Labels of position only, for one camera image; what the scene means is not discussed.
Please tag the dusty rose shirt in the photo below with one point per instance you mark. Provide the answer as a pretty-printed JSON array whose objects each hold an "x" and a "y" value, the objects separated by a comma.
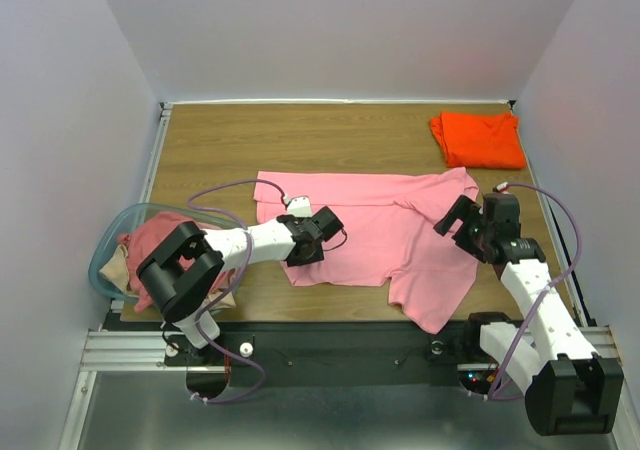
[{"x": 141, "y": 242}]

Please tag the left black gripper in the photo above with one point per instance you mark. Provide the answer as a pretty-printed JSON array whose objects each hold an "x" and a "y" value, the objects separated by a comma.
[{"x": 317, "y": 257}]

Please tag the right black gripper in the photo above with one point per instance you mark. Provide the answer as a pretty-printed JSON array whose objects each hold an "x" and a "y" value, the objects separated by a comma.
[{"x": 464, "y": 227}]

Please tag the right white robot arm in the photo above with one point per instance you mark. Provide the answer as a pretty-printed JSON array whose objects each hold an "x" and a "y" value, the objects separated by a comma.
[{"x": 568, "y": 386}]

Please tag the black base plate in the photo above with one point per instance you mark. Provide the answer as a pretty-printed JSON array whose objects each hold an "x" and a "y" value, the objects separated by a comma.
[{"x": 340, "y": 354}]

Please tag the folded orange t shirt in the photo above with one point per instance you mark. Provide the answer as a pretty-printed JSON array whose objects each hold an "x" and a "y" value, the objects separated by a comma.
[{"x": 479, "y": 141}]

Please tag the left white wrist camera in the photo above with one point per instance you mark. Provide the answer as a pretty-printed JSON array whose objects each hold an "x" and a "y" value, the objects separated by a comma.
[{"x": 299, "y": 206}]

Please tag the light pink t shirt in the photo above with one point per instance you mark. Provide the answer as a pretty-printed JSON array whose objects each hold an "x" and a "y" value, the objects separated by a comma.
[{"x": 389, "y": 220}]

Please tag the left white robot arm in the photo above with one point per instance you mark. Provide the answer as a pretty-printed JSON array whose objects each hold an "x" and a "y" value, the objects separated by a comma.
[{"x": 179, "y": 273}]

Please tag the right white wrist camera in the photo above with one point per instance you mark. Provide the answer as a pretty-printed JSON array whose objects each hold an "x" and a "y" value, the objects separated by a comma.
[{"x": 502, "y": 188}]

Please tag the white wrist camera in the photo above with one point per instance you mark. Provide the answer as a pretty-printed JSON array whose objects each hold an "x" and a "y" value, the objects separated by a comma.
[
  {"x": 502, "y": 188},
  {"x": 299, "y": 206}
]

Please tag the clear plastic bin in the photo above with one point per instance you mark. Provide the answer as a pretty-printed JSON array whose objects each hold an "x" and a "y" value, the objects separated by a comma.
[{"x": 125, "y": 223}]

